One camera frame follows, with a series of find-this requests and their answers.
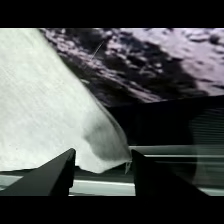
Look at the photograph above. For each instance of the white garment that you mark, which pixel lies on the white garment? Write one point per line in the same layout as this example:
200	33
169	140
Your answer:
40	110

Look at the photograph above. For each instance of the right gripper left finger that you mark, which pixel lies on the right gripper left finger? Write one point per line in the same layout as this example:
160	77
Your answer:
53	178

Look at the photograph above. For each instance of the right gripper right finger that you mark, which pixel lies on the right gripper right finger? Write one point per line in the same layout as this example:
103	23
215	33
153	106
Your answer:
156	180

